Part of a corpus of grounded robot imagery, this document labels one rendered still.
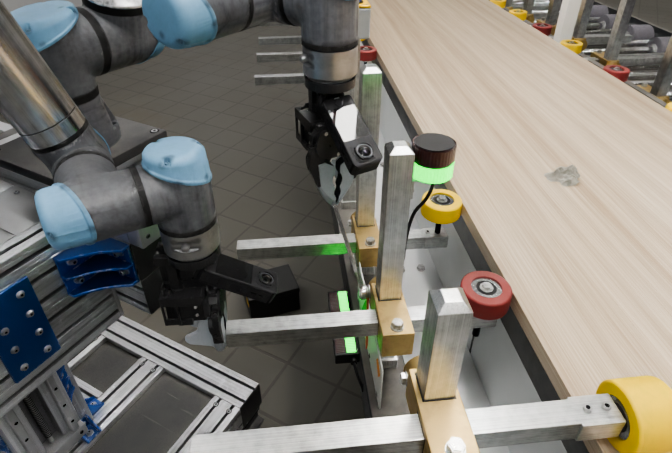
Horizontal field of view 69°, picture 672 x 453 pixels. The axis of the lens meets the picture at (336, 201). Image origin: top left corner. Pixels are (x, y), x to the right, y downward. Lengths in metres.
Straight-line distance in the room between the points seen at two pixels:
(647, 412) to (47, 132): 0.75
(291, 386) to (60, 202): 1.30
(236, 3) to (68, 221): 0.31
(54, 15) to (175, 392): 1.06
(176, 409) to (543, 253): 1.07
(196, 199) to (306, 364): 1.28
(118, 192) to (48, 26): 0.38
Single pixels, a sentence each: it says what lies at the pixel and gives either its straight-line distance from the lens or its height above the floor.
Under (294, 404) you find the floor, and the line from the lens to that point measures 1.74.
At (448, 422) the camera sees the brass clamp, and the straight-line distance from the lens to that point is 0.58.
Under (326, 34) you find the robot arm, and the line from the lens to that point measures 0.64.
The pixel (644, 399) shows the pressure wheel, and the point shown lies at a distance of 0.66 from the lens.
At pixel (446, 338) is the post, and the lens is 0.51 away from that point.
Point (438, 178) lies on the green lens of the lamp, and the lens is 0.68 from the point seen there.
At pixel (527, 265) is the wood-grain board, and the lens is 0.89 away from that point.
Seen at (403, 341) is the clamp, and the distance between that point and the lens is 0.79.
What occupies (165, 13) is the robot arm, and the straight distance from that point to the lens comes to 0.60.
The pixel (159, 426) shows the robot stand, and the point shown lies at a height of 0.21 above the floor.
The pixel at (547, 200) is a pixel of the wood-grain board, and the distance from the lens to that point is 1.07.
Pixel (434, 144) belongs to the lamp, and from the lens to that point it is 0.67.
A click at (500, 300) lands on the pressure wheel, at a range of 0.80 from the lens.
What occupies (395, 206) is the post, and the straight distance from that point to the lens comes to 0.70.
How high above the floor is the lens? 1.45
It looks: 34 degrees down
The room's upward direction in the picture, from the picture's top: straight up
